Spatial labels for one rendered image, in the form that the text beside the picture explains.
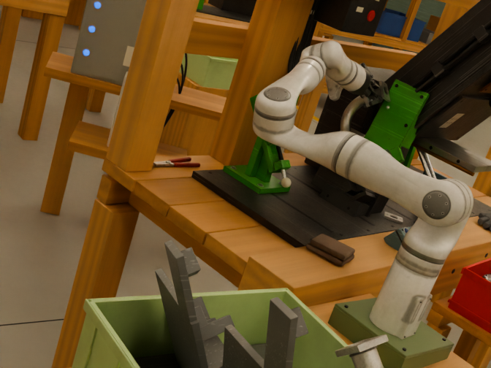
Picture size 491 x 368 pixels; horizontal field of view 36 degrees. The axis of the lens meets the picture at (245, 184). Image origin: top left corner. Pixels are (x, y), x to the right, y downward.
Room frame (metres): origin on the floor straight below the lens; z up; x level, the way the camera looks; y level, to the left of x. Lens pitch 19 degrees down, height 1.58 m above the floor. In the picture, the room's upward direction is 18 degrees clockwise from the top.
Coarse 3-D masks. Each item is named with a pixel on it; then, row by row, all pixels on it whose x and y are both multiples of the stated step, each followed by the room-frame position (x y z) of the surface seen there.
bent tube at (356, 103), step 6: (384, 84) 2.16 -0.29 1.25; (378, 90) 2.14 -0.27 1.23; (384, 90) 2.16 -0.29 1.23; (384, 96) 2.12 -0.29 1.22; (354, 102) 2.16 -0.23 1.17; (360, 102) 2.16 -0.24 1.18; (348, 108) 2.17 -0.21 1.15; (354, 108) 2.16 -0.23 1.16; (348, 114) 2.16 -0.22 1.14; (342, 120) 2.16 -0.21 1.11; (348, 120) 2.15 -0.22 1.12; (342, 126) 2.15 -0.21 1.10; (348, 126) 2.15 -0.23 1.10
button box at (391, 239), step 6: (402, 228) 1.87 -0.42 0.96; (408, 228) 1.89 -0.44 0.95; (390, 234) 1.87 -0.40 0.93; (396, 234) 1.86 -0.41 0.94; (402, 234) 1.85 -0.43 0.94; (384, 240) 1.88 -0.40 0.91; (390, 240) 1.87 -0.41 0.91; (396, 240) 1.86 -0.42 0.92; (402, 240) 1.85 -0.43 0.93; (390, 246) 1.86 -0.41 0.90; (396, 246) 1.85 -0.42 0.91
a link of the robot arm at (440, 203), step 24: (360, 144) 1.50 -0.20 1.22; (336, 168) 1.50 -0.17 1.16; (360, 168) 1.47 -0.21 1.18; (384, 168) 1.46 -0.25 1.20; (408, 168) 1.45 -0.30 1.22; (384, 192) 1.45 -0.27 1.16; (408, 192) 1.42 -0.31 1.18; (432, 192) 1.40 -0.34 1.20; (456, 192) 1.39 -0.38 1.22; (432, 216) 1.39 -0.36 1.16; (456, 216) 1.37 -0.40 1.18
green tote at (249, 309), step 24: (96, 312) 1.01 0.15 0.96; (120, 312) 1.07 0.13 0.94; (144, 312) 1.10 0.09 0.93; (216, 312) 1.19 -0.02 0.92; (240, 312) 1.23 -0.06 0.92; (264, 312) 1.27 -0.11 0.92; (312, 312) 1.24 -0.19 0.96; (96, 336) 1.00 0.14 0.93; (120, 336) 1.08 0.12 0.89; (144, 336) 1.11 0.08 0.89; (168, 336) 1.14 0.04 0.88; (264, 336) 1.28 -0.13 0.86; (312, 336) 1.21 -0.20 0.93; (336, 336) 1.18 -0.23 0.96; (96, 360) 0.98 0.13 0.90; (120, 360) 0.93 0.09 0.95; (312, 360) 1.20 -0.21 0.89; (336, 360) 1.16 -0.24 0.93
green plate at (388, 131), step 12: (396, 84) 2.16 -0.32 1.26; (396, 96) 2.15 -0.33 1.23; (408, 96) 2.13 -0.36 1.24; (420, 96) 2.11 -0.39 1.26; (384, 108) 2.15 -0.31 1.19; (396, 108) 2.13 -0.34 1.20; (408, 108) 2.11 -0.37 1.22; (420, 108) 2.09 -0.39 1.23; (384, 120) 2.13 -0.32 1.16; (396, 120) 2.11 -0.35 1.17; (408, 120) 2.09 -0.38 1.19; (372, 132) 2.13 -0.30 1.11; (384, 132) 2.11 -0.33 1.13; (396, 132) 2.09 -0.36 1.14; (408, 132) 2.08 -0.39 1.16; (384, 144) 2.09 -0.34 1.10; (396, 144) 2.08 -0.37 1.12; (408, 144) 2.13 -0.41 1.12
